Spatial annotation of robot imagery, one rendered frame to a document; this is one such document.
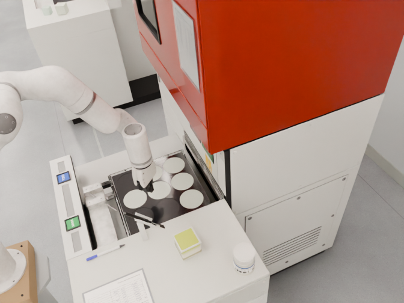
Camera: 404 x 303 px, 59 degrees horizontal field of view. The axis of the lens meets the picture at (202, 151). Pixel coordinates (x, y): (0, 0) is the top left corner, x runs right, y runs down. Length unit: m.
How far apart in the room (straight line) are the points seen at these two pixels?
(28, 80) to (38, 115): 2.77
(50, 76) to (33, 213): 1.98
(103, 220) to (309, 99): 0.94
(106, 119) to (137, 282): 0.54
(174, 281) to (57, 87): 0.71
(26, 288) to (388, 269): 1.96
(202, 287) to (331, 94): 0.80
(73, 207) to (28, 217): 1.42
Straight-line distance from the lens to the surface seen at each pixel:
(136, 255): 1.34
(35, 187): 3.14
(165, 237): 1.36
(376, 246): 2.59
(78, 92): 1.11
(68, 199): 1.59
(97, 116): 1.16
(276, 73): 1.15
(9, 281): 1.54
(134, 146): 1.27
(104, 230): 1.54
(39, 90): 1.10
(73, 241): 1.46
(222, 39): 1.00
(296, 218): 1.86
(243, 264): 1.19
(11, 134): 1.07
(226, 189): 1.39
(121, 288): 1.29
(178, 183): 1.58
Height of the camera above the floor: 2.10
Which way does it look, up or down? 45 degrees down
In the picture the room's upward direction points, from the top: 6 degrees counter-clockwise
